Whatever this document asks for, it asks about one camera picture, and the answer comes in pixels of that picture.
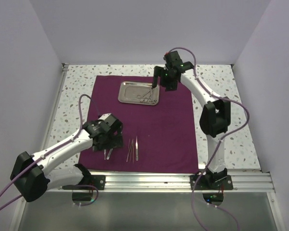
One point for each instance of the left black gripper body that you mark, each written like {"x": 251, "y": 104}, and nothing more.
{"x": 111, "y": 141}

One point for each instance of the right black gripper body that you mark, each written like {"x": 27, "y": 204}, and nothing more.
{"x": 166, "y": 81}

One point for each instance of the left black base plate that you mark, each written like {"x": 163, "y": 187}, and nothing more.
{"x": 98, "y": 181}

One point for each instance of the broad steel forceps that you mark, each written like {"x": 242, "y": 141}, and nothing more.
{"x": 136, "y": 149}

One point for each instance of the steel scissors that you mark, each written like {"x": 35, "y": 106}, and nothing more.
{"x": 152, "y": 96}

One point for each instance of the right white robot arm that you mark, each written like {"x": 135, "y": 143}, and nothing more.
{"x": 214, "y": 120}

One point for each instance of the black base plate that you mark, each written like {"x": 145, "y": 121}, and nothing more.
{"x": 98, "y": 181}
{"x": 211, "y": 181}

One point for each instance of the steel instrument tray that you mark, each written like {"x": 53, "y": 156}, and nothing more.
{"x": 129, "y": 90}

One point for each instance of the thin steel tweezers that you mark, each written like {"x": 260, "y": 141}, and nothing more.
{"x": 129, "y": 147}
{"x": 132, "y": 152}

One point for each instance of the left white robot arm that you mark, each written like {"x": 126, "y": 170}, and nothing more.
{"x": 34, "y": 174}

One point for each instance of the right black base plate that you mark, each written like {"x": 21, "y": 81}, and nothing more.
{"x": 211, "y": 181}

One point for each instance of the angled steel forceps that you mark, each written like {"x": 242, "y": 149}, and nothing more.
{"x": 109, "y": 154}

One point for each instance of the steel clamp in tray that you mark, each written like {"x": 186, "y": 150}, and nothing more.
{"x": 146, "y": 98}

